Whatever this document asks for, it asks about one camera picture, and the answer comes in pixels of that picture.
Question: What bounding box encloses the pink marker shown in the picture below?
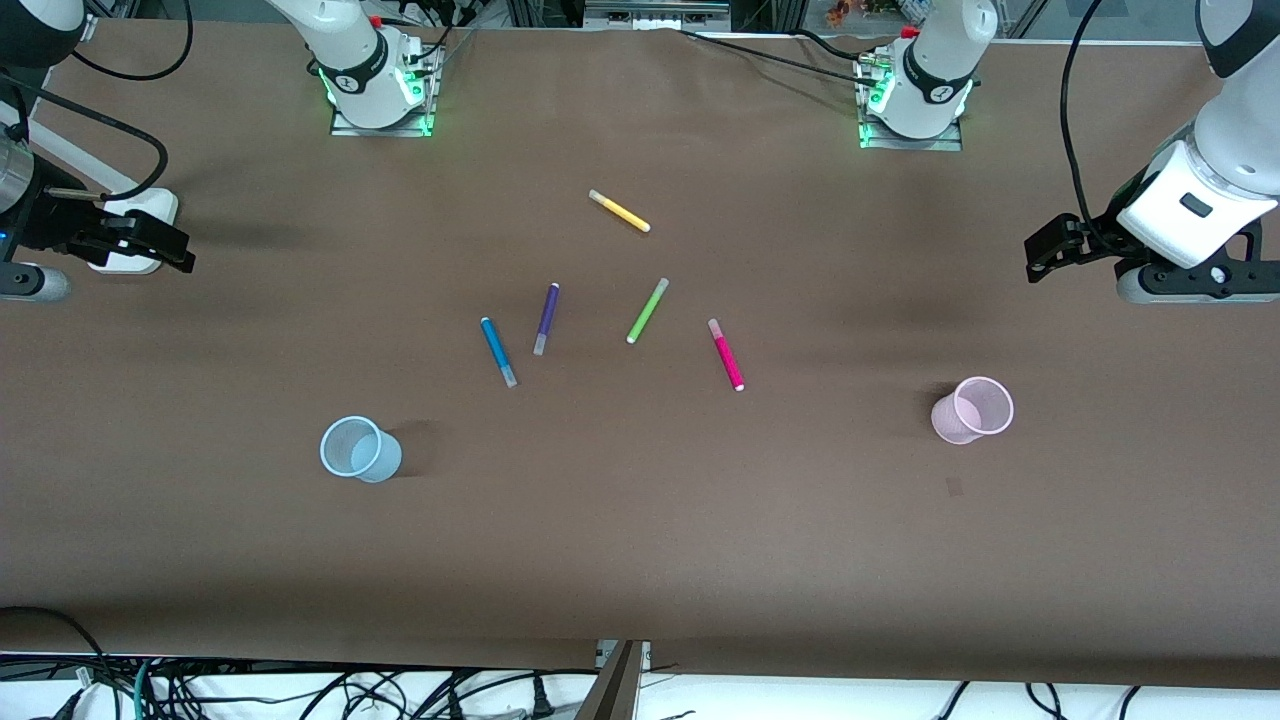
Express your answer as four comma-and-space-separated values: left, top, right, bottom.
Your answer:
707, 318, 746, 392

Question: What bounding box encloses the blue marker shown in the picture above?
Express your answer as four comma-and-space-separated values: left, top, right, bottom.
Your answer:
480, 317, 519, 389

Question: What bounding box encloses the white box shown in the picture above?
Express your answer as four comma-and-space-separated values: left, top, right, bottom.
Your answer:
88, 189, 180, 275

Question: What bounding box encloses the pink plastic cup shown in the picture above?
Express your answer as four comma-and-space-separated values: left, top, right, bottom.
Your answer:
930, 376, 1016, 446

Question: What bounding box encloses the blue plastic cup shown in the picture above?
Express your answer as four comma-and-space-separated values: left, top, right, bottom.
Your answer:
319, 416, 404, 485

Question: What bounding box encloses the green marker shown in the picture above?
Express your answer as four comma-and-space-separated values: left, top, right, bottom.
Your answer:
626, 278, 670, 346

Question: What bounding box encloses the purple marker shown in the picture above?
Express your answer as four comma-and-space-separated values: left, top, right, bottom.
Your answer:
533, 283, 561, 357

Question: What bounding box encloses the yellow marker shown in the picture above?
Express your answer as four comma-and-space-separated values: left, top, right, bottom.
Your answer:
588, 189, 652, 234

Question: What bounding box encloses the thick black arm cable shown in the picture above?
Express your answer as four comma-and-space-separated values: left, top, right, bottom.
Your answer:
0, 72, 169, 206

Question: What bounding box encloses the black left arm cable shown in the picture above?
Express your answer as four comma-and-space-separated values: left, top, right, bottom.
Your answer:
1058, 0, 1113, 251

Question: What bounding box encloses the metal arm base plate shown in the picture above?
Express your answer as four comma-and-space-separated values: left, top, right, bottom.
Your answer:
856, 50, 965, 153
328, 42, 441, 139

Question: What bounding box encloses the thin black looped cable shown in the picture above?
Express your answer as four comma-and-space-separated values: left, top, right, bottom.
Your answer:
68, 0, 194, 83

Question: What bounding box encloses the black cable across table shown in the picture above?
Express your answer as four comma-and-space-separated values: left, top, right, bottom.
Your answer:
678, 28, 873, 81

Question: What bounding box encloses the black floor cable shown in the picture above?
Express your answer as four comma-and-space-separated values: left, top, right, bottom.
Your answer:
0, 605, 109, 701

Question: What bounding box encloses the aluminium frame profile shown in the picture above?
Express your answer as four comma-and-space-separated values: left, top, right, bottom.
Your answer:
574, 640, 653, 720

